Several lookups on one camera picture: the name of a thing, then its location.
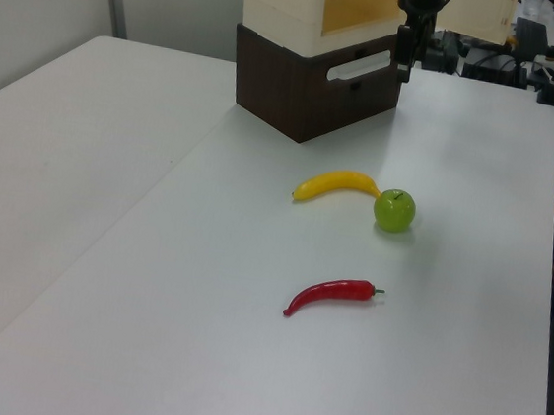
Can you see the cream wooden cabinet door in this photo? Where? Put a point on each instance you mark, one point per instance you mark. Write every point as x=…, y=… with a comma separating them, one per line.
x=476, y=13

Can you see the cream wooden cabinet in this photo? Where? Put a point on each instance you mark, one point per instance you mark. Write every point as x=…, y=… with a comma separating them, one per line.
x=288, y=5

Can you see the dark green electronic device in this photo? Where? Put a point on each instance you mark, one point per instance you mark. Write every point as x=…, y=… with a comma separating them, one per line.
x=444, y=49

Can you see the black electronics box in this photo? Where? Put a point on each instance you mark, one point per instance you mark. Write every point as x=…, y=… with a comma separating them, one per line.
x=495, y=67

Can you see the dark brown drawer box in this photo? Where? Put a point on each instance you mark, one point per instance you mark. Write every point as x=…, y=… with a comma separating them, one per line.
x=289, y=90

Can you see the yellow toy banana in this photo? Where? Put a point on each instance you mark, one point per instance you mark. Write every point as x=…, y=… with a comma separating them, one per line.
x=334, y=183

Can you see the green toy apple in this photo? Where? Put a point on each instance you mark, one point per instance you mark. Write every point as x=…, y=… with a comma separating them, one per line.
x=394, y=211

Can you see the red toy chili pepper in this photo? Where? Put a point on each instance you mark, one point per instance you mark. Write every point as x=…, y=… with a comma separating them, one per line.
x=327, y=294

